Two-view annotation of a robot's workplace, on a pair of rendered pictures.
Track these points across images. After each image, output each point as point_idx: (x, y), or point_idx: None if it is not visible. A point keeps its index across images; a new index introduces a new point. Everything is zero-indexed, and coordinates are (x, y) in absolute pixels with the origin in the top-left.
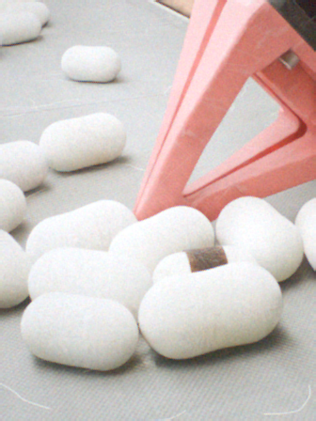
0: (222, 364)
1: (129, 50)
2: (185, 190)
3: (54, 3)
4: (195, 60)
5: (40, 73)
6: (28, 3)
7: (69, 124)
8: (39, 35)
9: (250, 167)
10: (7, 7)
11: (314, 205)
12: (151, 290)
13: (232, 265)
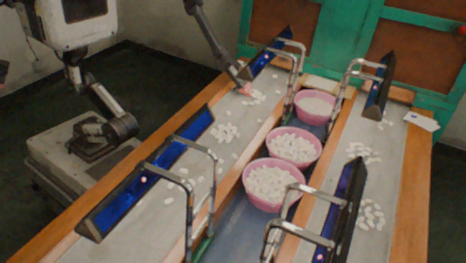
0: None
1: (215, 118)
2: (248, 94)
3: (198, 139)
4: (248, 87)
5: (229, 119)
6: (214, 128)
7: (245, 101)
8: (216, 128)
9: (245, 91)
10: (216, 130)
11: (245, 90)
12: (257, 91)
13: (254, 89)
